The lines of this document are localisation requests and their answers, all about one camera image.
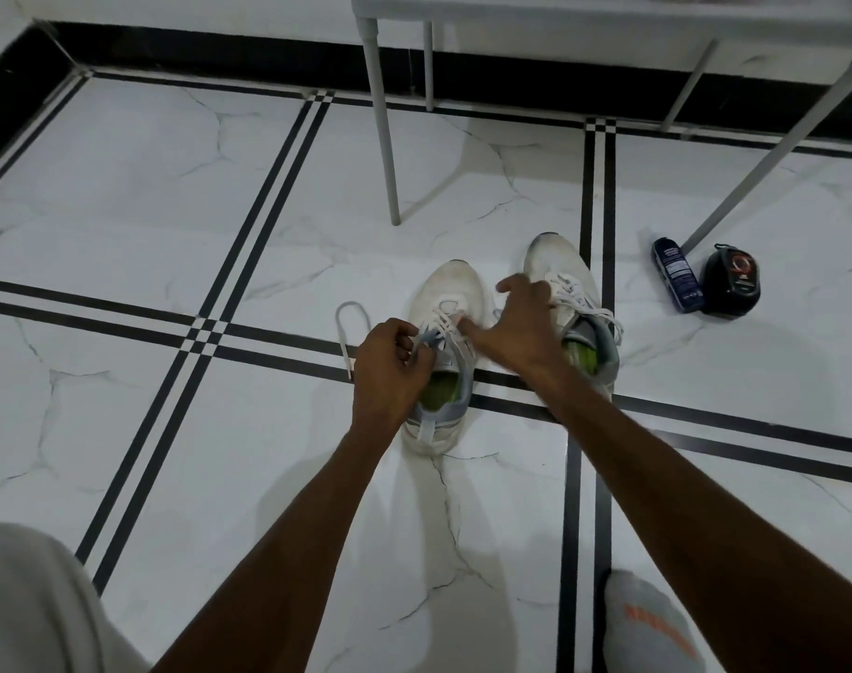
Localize person's right hand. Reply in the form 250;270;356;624
457;273;575;378

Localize person's left hand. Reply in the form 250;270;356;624
351;318;438;432

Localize white sneaker with green insole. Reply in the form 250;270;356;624
401;259;486;457
495;232;625;401

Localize white shoelace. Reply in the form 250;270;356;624
335;297;477;383

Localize person's left forearm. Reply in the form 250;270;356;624
151;422;403;673

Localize person's right forearm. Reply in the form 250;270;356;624
530;364;852;673

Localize blue spray bottle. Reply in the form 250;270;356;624
651;236;706;315

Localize white metal table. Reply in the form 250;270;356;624
350;0;852;257

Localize black shoe polish container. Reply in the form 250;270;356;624
699;243;762;320

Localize grey sock with orange print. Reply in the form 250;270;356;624
603;570;708;673

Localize white trousers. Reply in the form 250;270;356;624
0;523;151;673

